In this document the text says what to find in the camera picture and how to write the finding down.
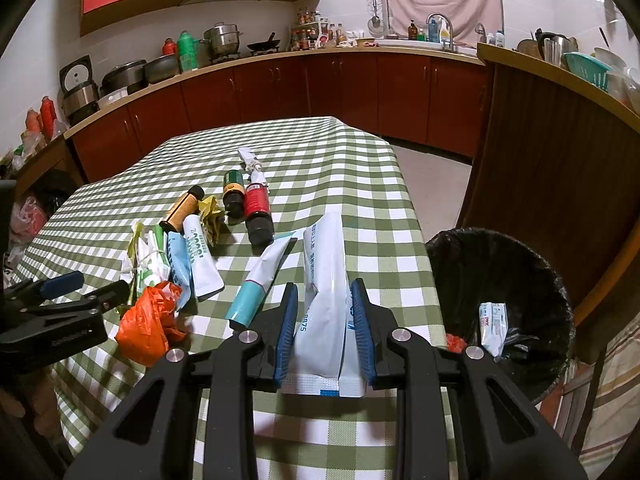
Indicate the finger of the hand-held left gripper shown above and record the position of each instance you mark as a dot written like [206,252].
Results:
[102,297]
[60,282]

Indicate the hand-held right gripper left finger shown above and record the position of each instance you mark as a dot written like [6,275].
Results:
[286,335]

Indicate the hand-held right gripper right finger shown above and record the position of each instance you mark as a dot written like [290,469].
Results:
[362,335]

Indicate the white blue pouch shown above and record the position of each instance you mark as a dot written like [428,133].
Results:
[325,280]

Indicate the amber bottle black cap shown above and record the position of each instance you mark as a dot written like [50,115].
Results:
[180,210]

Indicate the red bottle black cap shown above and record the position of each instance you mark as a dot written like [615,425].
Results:
[257,205]

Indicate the green bottle black cap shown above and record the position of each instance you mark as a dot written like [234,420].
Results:
[232,192]

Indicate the bin with black bag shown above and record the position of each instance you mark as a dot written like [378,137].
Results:
[500,260]

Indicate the orange plastic bag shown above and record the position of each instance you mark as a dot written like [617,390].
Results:
[147,320]

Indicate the green white wrapper bundle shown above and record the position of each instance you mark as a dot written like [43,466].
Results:
[150,265]

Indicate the pink plastic bag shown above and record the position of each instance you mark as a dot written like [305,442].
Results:
[27,217]

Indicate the blue wrapper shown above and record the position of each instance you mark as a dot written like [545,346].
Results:
[179,260]

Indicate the red scrap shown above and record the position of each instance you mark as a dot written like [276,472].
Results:
[456,343]

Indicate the white tube teal print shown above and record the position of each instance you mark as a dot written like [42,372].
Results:
[200,260]

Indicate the white printed packet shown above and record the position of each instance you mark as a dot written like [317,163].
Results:
[492,325]

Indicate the yellow wrapper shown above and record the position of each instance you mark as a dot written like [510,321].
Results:
[210,215]

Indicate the pale orange bottle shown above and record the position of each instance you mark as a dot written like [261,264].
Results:
[33,122]

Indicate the red-orange bottle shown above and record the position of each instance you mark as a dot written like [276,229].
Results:
[47,117]

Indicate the green checked tablecloth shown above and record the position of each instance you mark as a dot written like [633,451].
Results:
[325,160]

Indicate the white knotted wrapper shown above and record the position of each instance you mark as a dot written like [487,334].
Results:
[248,157]

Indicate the steel rice cooker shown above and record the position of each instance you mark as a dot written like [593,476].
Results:
[80,100]

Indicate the dark lidded pot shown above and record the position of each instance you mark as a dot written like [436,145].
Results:
[122,77]

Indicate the dark round pan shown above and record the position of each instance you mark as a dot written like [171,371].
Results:
[162,67]

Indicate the red-brown base cabinets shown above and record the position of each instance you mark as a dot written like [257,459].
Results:
[350,95]

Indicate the striped cloth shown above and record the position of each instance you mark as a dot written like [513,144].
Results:
[610,390]

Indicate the wooden counter cabinet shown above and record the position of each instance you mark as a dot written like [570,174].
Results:
[540,150]

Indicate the green thermos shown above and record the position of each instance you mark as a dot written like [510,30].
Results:
[187,55]

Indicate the red thermos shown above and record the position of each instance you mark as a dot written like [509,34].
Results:
[169,47]

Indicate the gas stove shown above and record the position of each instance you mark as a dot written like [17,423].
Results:
[240,56]

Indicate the steel stockpot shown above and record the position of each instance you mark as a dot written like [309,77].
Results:
[222,40]

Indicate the black wok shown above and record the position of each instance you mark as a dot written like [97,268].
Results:
[262,46]

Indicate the group of condiment bottles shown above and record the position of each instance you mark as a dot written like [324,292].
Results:
[312,35]

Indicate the brown glass bottle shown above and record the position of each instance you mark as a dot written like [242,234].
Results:
[412,32]

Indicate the hanging strainer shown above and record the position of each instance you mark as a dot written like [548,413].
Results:
[376,22]

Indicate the white spray bottle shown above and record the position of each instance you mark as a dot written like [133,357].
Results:
[445,32]

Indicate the small steel faucet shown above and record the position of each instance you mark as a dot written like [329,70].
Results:
[481,30]

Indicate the tall steel faucet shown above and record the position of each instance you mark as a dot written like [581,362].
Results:
[445,16]

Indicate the steel kettle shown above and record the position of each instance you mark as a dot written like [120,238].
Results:
[552,50]

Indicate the teal plastic basket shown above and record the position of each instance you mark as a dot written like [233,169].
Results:
[590,67]

